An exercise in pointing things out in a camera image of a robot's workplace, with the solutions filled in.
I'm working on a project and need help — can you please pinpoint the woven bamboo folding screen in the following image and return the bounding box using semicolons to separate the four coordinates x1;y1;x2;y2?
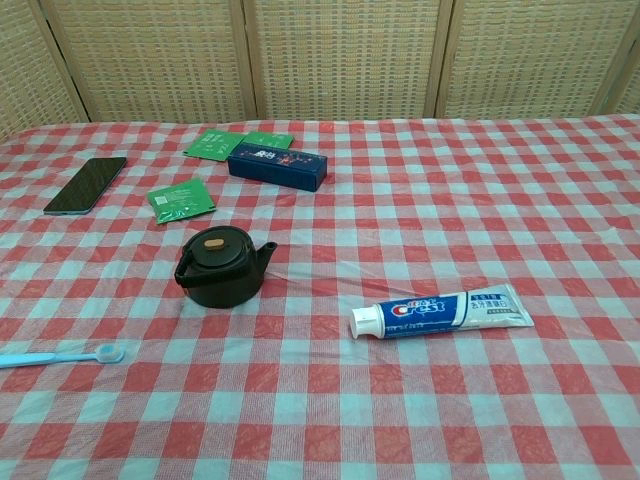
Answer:
0;0;640;143

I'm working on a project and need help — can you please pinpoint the black smartphone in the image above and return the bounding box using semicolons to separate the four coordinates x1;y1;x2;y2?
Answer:
42;156;128;216

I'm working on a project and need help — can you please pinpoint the red white checkered tablecloth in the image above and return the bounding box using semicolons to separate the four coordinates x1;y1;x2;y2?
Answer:
0;112;640;480

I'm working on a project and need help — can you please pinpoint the light blue toothbrush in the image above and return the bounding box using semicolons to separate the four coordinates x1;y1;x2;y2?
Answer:
0;343;126;370

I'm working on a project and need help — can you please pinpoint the blue white toothpaste tube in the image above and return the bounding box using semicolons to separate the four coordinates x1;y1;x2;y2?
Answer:
350;283;535;340

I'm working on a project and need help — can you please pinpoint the green tea packet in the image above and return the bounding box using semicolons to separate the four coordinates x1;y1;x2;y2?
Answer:
146;178;217;226
243;130;296;149
182;128;246;163

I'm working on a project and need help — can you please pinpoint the dark blue rectangular box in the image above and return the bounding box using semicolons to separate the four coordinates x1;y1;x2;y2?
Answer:
227;140;329;193

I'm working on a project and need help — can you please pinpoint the black teapot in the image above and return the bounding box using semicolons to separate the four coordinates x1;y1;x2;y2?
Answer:
174;225;278;309

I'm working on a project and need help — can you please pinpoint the black teapot lid wooden knob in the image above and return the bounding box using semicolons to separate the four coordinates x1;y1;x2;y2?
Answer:
190;230;243;268

